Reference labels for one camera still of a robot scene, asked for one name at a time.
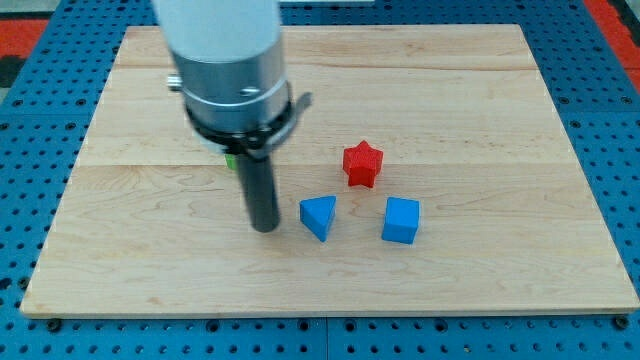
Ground red star block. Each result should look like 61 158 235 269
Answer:
342 140 384 188

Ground blue cube block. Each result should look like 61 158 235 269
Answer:
381 197 420 245

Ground green block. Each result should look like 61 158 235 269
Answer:
225 154 237 171

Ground wooden board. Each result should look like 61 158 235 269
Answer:
21 24 639 319

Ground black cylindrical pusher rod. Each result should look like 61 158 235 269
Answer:
236 154 280 233

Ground blue triangle block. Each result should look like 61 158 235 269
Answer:
299 195 337 242

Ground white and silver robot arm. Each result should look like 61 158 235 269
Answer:
152 0 312 233

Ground black clamp ring mount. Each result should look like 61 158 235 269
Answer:
185 92 313 159

